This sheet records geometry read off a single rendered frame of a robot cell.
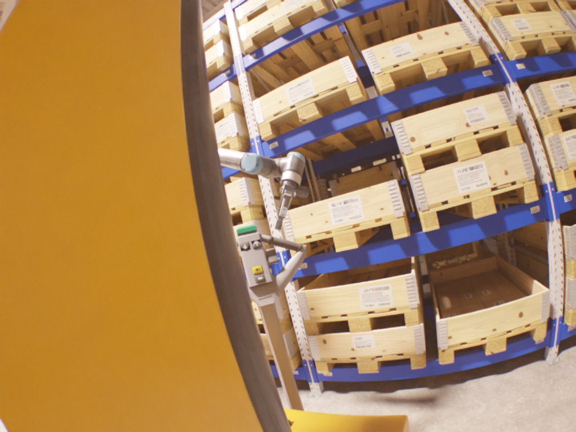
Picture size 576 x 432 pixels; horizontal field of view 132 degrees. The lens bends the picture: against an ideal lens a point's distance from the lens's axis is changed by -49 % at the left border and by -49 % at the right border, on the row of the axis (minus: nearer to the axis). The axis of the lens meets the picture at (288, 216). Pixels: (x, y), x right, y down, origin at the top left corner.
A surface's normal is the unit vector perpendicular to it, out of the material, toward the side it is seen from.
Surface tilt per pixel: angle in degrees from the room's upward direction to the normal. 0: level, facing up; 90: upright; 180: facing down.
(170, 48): 90
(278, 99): 90
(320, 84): 90
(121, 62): 90
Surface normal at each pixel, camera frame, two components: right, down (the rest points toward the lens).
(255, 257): 0.16, -0.40
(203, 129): 0.74, -0.23
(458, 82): -0.47, 0.04
